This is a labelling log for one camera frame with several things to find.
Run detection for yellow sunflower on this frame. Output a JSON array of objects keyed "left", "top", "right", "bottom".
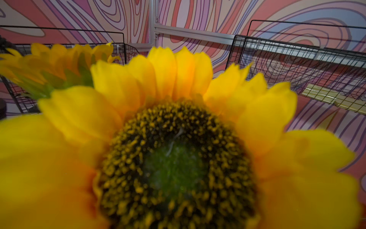
[
  {"left": 1, "top": 43, "right": 121, "bottom": 100},
  {"left": 1, "top": 47, "right": 362, "bottom": 229}
]

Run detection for yellow sticky notes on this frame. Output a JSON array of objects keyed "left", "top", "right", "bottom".
[{"left": 301, "top": 84, "right": 366, "bottom": 115}]

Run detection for back black wire basket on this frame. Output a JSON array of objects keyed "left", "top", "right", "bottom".
[{"left": 226, "top": 34, "right": 366, "bottom": 101}]

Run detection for black wire basket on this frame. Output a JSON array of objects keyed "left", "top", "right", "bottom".
[
  {"left": 1, "top": 37, "right": 139, "bottom": 114},
  {"left": 226, "top": 34, "right": 366, "bottom": 101}
]

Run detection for left black wire basket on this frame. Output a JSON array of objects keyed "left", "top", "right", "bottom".
[{"left": 1, "top": 37, "right": 139, "bottom": 114}]

